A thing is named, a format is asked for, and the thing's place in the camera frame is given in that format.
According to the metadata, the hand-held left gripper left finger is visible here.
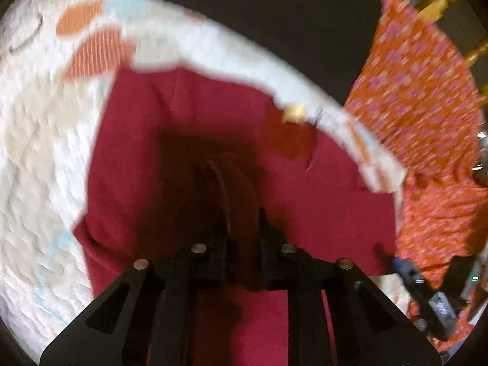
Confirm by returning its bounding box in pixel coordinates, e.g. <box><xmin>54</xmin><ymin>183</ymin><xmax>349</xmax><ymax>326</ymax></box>
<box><xmin>40</xmin><ymin>209</ymin><xmax>230</xmax><ymax>366</ymax></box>

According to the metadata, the wooden chair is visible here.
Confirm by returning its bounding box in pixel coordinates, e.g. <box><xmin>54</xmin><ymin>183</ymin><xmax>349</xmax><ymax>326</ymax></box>
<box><xmin>358</xmin><ymin>0</ymin><xmax>488</xmax><ymax>100</ymax></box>

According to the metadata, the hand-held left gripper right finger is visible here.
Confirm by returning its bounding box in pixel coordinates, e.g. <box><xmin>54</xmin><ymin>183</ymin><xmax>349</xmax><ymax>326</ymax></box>
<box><xmin>258</xmin><ymin>207</ymin><xmax>442</xmax><ymax>366</ymax></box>

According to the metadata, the orange floral cloth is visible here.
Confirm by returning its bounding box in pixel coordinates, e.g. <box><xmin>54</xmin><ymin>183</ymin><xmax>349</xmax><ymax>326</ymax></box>
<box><xmin>342</xmin><ymin>0</ymin><xmax>488</xmax><ymax>356</ymax></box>

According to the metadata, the dark red garment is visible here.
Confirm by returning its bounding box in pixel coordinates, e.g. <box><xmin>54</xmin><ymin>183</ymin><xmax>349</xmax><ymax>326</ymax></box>
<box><xmin>72</xmin><ymin>66</ymin><xmax>399</xmax><ymax>366</ymax></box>

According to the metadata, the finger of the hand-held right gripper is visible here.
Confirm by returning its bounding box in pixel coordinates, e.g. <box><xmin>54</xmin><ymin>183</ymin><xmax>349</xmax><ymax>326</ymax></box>
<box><xmin>374</xmin><ymin>245</ymin><xmax>425</xmax><ymax>294</ymax></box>

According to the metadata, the small yellow tag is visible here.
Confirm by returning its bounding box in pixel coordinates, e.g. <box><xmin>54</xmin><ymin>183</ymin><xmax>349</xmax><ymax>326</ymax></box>
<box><xmin>281</xmin><ymin>103</ymin><xmax>307</xmax><ymax>124</ymax></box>

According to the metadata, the white quilted printed mat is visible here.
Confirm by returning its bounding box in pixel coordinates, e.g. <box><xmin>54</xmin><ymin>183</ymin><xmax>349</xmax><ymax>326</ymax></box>
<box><xmin>0</xmin><ymin>0</ymin><xmax>408</xmax><ymax>364</ymax></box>

